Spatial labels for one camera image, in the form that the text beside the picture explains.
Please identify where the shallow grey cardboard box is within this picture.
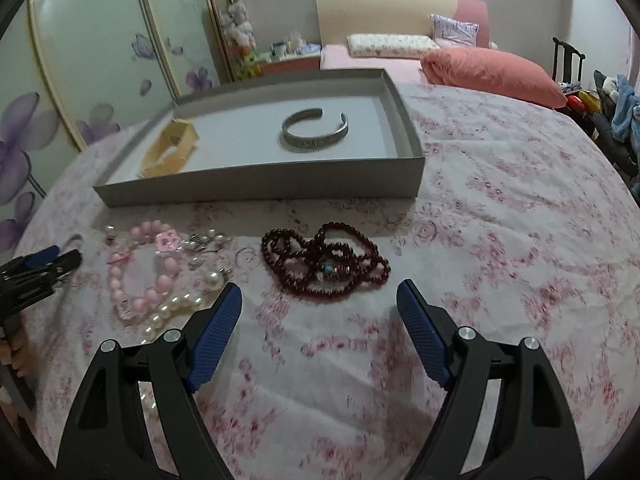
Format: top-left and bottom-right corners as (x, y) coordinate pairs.
(93, 69), (426, 208)

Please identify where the white pearl bracelet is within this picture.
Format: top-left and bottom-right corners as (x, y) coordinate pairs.
(142, 269), (227, 345)

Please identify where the small pearl charm jewelry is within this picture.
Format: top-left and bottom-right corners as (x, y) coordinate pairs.
(182, 229), (236, 267)

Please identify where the thin silver hoop earring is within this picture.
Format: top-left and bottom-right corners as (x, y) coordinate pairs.
(234, 247), (263, 276)

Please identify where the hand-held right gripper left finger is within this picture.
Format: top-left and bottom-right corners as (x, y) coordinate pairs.
(56, 282), (244, 480)

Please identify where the floral glass door wardrobe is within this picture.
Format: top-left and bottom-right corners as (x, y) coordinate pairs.
(0, 0), (237, 257)

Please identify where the plain pink bed sheet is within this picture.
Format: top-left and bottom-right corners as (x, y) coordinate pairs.
(319, 43), (426, 75)

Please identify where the dark wooden chair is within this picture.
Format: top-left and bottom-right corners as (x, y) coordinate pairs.
(552, 36), (587, 87)

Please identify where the pink bead bracelet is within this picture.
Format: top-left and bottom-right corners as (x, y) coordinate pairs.
(106, 220), (190, 322)

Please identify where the pink and cream nightstand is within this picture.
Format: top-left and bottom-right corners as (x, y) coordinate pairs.
(259, 53), (322, 77)

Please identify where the silver cuff bangle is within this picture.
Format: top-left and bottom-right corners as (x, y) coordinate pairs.
(280, 108), (349, 153)

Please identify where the folded salmon pink quilt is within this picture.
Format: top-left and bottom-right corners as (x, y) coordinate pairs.
(419, 48), (569, 109)

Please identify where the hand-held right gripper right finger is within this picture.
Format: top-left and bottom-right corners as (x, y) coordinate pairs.
(396, 280), (586, 480)

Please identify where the cream yellow bracelet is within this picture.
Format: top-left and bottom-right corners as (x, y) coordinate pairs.
(139, 118), (200, 178)

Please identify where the small lilac pillow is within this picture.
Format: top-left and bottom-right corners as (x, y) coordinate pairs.
(430, 13), (480, 49)

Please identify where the white patterned pillow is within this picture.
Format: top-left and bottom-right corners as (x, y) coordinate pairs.
(347, 33), (439, 59)

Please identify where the stack of plush toys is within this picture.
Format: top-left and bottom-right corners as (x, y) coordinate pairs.
(219, 0), (262, 81)

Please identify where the person's left hand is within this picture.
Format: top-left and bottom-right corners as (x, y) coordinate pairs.
(0, 331), (27, 380)

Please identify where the dark red bead necklace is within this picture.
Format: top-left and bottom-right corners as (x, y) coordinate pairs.
(261, 222), (392, 304)

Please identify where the cream and pink headboard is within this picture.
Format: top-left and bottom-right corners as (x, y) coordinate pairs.
(314, 0), (492, 57)

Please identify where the light blue garment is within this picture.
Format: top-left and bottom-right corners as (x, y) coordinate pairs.
(594, 70), (640, 161)

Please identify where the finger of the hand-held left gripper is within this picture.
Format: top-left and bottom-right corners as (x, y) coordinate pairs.
(0, 246), (61, 275)
(0, 249), (83, 293)

